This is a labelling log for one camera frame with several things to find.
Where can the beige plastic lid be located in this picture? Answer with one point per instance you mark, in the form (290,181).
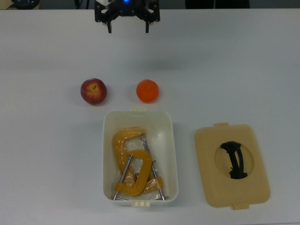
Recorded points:
(211,164)

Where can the orange fruit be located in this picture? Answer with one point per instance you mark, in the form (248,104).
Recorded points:
(147,91)

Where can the large orange C-clamp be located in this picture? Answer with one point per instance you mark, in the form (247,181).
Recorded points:
(119,143)

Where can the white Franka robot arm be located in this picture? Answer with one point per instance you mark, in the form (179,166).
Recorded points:
(105,2)

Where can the red apple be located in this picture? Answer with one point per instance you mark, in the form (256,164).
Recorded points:
(93,92)

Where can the white plastic container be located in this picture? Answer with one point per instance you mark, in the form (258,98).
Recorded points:
(168,152)

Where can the black round device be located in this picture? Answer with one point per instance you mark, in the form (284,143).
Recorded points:
(24,2)

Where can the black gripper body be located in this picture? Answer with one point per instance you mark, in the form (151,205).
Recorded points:
(127,10)

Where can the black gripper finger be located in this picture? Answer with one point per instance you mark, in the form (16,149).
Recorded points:
(153,15)
(102,15)

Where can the small orange C-clamp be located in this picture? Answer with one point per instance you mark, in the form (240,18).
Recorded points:
(143,168)

